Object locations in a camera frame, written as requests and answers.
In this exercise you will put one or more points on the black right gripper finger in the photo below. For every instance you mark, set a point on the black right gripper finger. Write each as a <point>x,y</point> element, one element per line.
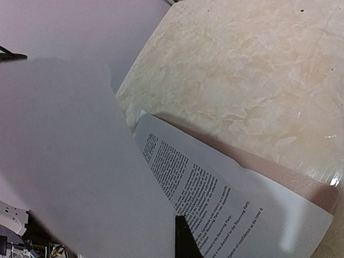
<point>185,245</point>

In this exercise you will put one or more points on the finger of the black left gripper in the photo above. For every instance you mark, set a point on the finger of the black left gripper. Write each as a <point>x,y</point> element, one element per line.
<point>8,56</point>

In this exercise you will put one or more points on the pink paper folder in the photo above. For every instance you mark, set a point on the pink paper folder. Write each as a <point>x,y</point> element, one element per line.
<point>319,193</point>

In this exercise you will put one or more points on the angled printed white sheet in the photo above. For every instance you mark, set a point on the angled printed white sheet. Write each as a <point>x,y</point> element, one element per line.
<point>69,155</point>

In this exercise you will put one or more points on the dense text white sheet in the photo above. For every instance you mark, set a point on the dense text white sheet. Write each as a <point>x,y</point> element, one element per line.
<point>231,211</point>

